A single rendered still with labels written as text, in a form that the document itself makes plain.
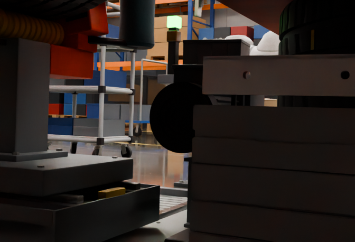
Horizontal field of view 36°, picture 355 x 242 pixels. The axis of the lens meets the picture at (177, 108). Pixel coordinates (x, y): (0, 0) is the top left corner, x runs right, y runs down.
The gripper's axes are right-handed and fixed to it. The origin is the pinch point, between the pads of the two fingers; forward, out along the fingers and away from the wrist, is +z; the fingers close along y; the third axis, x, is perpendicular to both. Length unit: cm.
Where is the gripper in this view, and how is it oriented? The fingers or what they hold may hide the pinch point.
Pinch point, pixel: (198, 7)
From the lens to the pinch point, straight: 213.9
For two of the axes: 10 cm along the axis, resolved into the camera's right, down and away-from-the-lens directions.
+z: -0.5, 10.0, 0.6
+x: -5.6, 0.2, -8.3
